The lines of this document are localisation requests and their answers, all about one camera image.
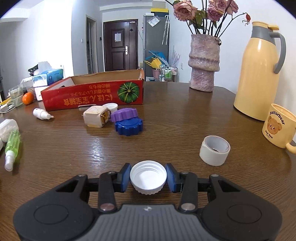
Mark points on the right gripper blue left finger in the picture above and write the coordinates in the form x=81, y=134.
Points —
x=107, y=185

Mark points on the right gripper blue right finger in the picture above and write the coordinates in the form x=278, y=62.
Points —
x=188, y=184

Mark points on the large white bottle cap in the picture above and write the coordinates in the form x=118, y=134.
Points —
x=148, y=177

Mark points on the white tape roll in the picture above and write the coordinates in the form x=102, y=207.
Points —
x=214, y=150

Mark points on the white power plug adapter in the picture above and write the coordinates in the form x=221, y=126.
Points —
x=96, y=116

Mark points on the purple gear lid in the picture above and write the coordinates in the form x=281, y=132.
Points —
x=124, y=114

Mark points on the green spray bottle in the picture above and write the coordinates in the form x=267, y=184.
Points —
x=12, y=149

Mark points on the white rectangular pill bottle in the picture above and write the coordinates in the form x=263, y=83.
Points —
x=6, y=127

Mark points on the blue gear lid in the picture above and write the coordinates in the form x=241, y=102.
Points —
x=129, y=127

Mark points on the small white bottle cap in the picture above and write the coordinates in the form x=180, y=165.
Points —
x=112, y=107

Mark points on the red cardboard pumpkin box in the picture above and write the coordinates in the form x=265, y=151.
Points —
x=123, y=87

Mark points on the yellow bear mug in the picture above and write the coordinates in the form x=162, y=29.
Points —
x=279, y=127

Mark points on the orange fruit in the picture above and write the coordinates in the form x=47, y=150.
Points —
x=28, y=98

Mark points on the yellow thermos jug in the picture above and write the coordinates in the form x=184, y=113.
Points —
x=262, y=62

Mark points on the blue tissue pack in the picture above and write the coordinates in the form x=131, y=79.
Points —
x=47, y=75

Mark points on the pink textured vase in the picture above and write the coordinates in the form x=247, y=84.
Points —
x=204, y=59

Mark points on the clear drinking glass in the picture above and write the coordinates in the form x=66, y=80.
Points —
x=16, y=94

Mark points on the dark brown door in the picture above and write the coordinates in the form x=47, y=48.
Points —
x=120, y=45

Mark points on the grey refrigerator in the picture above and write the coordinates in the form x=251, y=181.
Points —
x=154, y=40

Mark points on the dried pink roses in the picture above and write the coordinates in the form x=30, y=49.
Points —
x=213, y=18

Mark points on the yellow box on refrigerator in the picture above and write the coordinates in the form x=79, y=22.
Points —
x=159, y=10

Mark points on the wire storage cart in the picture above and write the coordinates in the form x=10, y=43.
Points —
x=167, y=73

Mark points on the white charger with cable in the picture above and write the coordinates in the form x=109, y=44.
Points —
x=7, y=107

